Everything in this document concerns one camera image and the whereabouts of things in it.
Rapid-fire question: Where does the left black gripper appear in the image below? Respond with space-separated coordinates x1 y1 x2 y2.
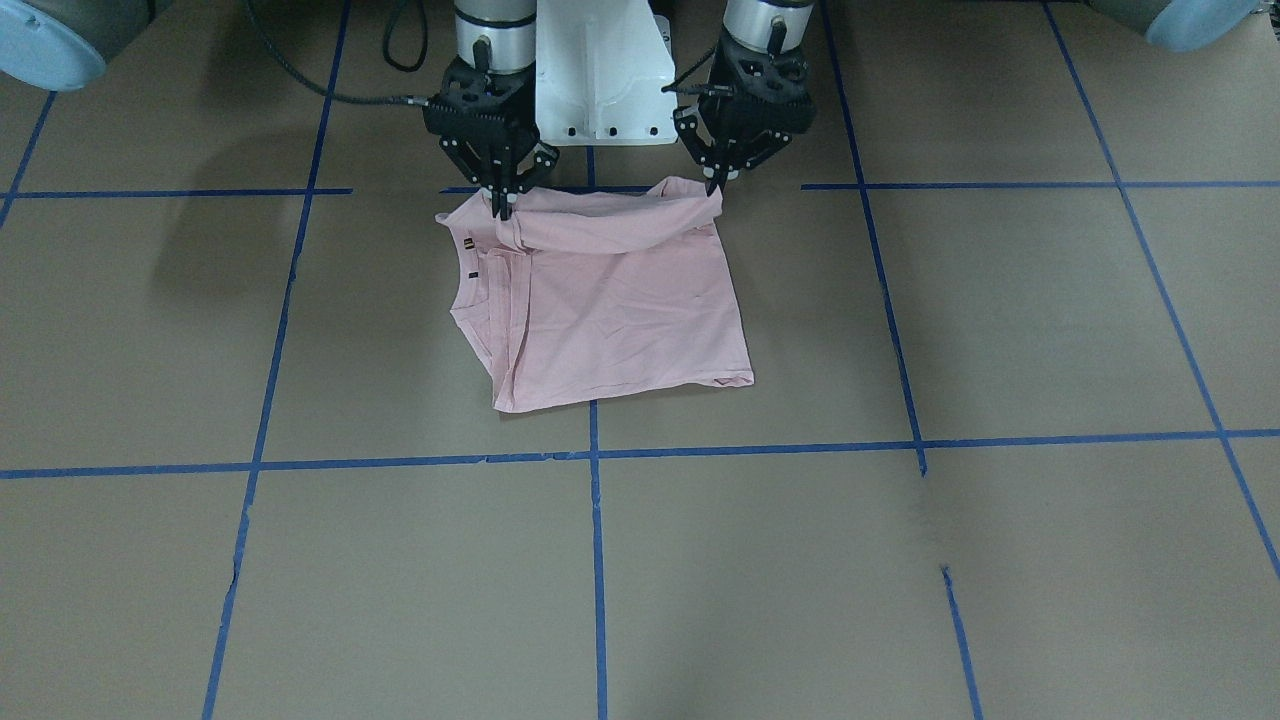
672 40 817 197

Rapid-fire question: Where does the pink Snoopy t-shirt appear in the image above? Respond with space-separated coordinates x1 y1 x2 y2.
436 177 755 414

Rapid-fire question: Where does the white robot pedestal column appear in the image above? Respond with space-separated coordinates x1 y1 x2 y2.
535 1 677 147

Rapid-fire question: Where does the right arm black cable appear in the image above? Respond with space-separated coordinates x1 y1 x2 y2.
244 0 433 108

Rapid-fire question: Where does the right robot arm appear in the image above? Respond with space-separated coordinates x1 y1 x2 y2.
1 1 559 220

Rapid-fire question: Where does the blue tape long strip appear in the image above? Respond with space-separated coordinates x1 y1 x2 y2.
1 427 1279 480

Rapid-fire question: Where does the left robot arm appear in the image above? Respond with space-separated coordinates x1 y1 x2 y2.
663 1 1262 196

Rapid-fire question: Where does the blue tape cross strip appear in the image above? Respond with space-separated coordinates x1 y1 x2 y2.
200 0 351 720

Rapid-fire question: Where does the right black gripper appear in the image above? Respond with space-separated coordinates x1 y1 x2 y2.
422 58 561 222

